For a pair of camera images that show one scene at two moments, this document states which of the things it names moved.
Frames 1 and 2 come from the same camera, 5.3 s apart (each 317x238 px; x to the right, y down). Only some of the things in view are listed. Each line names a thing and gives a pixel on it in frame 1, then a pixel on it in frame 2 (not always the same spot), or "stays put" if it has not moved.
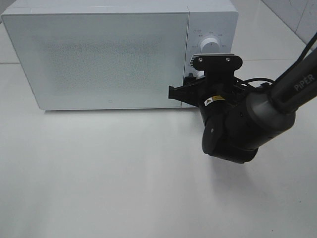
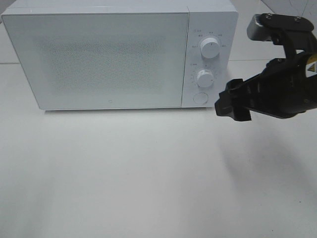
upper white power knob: [210, 45] stays put
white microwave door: [100, 61] stays put
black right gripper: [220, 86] → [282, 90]
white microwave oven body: [107, 54] stays put
